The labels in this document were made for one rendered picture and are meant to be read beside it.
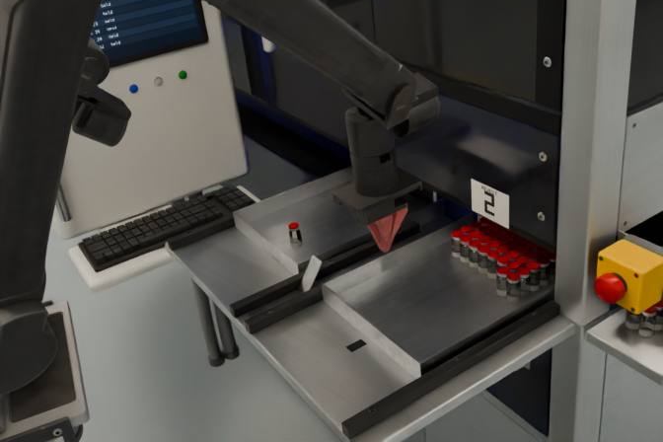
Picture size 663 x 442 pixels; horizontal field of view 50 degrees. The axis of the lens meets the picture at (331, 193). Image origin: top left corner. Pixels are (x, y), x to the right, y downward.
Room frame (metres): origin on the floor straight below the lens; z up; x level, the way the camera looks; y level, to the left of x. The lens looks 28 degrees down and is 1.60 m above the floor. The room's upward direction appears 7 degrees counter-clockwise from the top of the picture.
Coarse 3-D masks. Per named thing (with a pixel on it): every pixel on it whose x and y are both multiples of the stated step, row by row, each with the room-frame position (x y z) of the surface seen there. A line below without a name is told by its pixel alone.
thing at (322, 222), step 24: (288, 192) 1.35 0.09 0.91; (312, 192) 1.38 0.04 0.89; (240, 216) 1.27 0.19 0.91; (264, 216) 1.31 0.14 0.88; (288, 216) 1.30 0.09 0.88; (312, 216) 1.29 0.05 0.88; (336, 216) 1.27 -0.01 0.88; (408, 216) 1.19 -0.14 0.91; (432, 216) 1.22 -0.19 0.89; (264, 240) 1.17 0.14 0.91; (288, 240) 1.21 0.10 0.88; (312, 240) 1.19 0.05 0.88; (336, 240) 1.18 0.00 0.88; (360, 240) 1.13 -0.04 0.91; (288, 264) 1.09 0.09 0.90
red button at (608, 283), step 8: (600, 280) 0.78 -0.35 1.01; (608, 280) 0.78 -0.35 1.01; (616, 280) 0.78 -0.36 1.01; (600, 288) 0.78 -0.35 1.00; (608, 288) 0.77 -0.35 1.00; (616, 288) 0.77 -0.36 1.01; (624, 288) 0.77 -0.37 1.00; (600, 296) 0.78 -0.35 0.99; (608, 296) 0.77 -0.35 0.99; (616, 296) 0.76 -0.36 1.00
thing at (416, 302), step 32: (448, 224) 1.13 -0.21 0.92; (384, 256) 1.06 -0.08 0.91; (416, 256) 1.09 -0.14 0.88; (448, 256) 1.08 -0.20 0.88; (352, 288) 1.02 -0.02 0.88; (384, 288) 1.01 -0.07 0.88; (416, 288) 0.99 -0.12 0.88; (448, 288) 0.98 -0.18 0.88; (480, 288) 0.97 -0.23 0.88; (544, 288) 0.95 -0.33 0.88; (352, 320) 0.92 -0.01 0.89; (384, 320) 0.92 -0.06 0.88; (416, 320) 0.91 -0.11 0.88; (448, 320) 0.90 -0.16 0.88; (480, 320) 0.89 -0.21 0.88; (512, 320) 0.86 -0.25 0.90; (416, 352) 0.83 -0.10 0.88; (448, 352) 0.80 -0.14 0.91
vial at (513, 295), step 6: (510, 276) 0.93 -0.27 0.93; (516, 276) 0.93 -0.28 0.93; (510, 282) 0.93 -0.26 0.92; (516, 282) 0.92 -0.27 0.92; (510, 288) 0.92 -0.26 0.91; (516, 288) 0.92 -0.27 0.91; (510, 294) 0.92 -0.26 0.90; (516, 294) 0.92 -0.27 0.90; (510, 300) 0.92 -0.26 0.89; (516, 300) 0.92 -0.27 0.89
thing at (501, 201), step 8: (472, 184) 1.05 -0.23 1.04; (480, 184) 1.03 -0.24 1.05; (472, 192) 1.05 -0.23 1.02; (480, 192) 1.03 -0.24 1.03; (496, 192) 1.00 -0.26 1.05; (472, 200) 1.05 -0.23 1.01; (480, 200) 1.03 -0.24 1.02; (488, 200) 1.01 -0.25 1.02; (496, 200) 1.00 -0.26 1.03; (504, 200) 0.98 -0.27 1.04; (472, 208) 1.05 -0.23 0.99; (480, 208) 1.03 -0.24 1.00; (488, 208) 1.01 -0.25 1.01; (496, 208) 1.00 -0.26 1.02; (504, 208) 0.98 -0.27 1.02; (488, 216) 1.01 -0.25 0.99; (496, 216) 1.00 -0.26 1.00; (504, 216) 0.98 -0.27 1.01; (504, 224) 0.98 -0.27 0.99
